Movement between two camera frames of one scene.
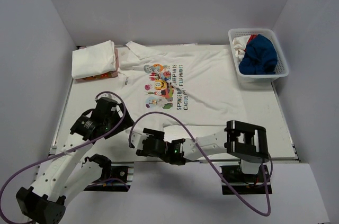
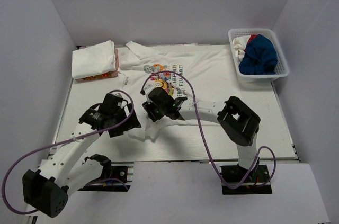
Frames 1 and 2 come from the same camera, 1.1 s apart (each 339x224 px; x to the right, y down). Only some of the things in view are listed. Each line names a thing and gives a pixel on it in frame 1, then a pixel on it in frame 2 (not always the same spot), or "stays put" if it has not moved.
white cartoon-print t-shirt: (201, 84) stays put
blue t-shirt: (260, 56) stays put
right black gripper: (160, 134) -> (148, 107)
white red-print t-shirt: (240, 44) stays put
